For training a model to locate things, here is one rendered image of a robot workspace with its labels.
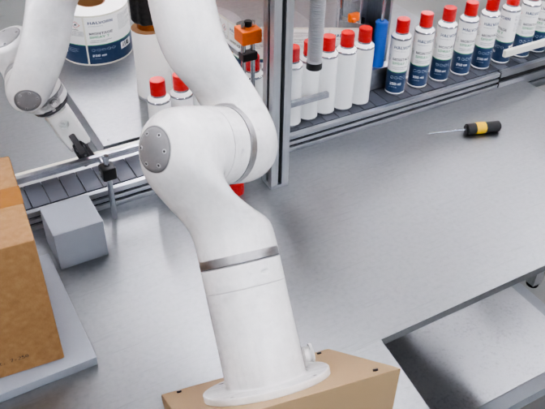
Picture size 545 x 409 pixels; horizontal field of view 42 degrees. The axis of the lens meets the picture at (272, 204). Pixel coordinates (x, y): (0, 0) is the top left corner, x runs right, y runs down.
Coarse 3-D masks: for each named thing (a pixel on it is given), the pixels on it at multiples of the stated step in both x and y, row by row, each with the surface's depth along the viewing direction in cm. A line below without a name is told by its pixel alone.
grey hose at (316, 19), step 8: (312, 0) 148; (320, 0) 147; (312, 8) 149; (320, 8) 148; (312, 16) 150; (320, 16) 150; (312, 24) 151; (320, 24) 151; (312, 32) 152; (320, 32) 152; (312, 40) 153; (320, 40) 153; (312, 48) 154; (320, 48) 154; (312, 56) 155; (320, 56) 156; (312, 64) 156; (320, 64) 157
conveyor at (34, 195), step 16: (448, 80) 195; (464, 80) 196; (384, 96) 188; (400, 96) 188; (336, 112) 181; (352, 112) 181; (128, 160) 163; (64, 176) 158; (80, 176) 158; (96, 176) 158; (128, 176) 158; (32, 192) 153; (48, 192) 153; (64, 192) 154; (80, 192) 154; (32, 208) 150
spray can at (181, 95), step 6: (174, 78) 152; (174, 84) 153; (180, 84) 153; (174, 90) 155; (180, 90) 154; (186, 90) 154; (174, 96) 154; (180, 96) 154; (186, 96) 154; (192, 96) 156; (174, 102) 155; (180, 102) 155; (186, 102) 155; (192, 102) 157
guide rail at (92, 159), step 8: (312, 96) 171; (320, 96) 172; (328, 96) 173; (296, 104) 169; (304, 104) 171; (136, 144) 154; (104, 152) 151; (112, 152) 151; (120, 152) 152; (128, 152) 153; (80, 160) 149; (88, 160) 149; (96, 160) 150; (48, 168) 146; (56, 168) 147; (64, 168) 147; (72, 168) 148; (16, 176) 144; (24, 176) 144; (32, 176) 145; (40, 176) 146
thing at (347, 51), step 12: (348, 36) 170; (336, 48) 174; (348, 48) 172; (348, 60) 173; (348, 72) 175; (336, 84) 178; (348, 84) 177; (336, 96) 180; (348, 96) 179; (336, 108) 182; (348, 108) 182
